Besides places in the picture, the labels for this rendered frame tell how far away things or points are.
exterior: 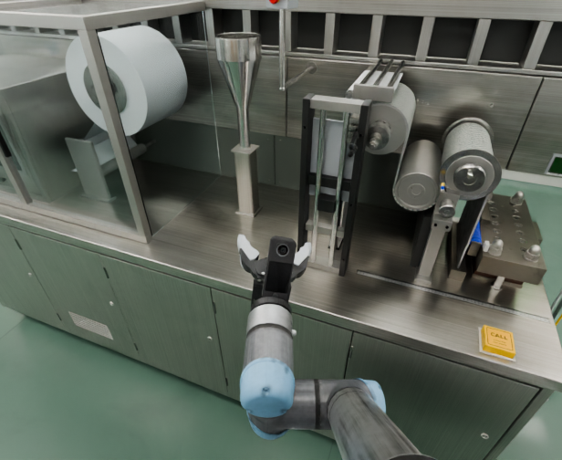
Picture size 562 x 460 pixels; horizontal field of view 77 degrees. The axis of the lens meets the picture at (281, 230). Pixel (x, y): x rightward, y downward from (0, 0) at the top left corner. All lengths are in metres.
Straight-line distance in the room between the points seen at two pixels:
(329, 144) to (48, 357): 1.93
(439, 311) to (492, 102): 0.67
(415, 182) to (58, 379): 1.94
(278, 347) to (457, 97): 1.04
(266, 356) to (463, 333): 0.70
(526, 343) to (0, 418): 2.17
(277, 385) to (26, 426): 1.79
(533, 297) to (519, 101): 0.60
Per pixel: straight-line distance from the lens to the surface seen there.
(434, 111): 1.35
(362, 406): 0.51
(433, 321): 1.11
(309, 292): 1.10
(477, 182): 1.06
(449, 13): 1.30
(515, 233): 1.32
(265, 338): 0.55
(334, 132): 0.95
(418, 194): 1.10
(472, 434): 1.44
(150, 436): 1.93
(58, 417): 2.15
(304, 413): 0.62
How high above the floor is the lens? 1.69
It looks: 36 degrees down
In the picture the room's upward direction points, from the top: straight up
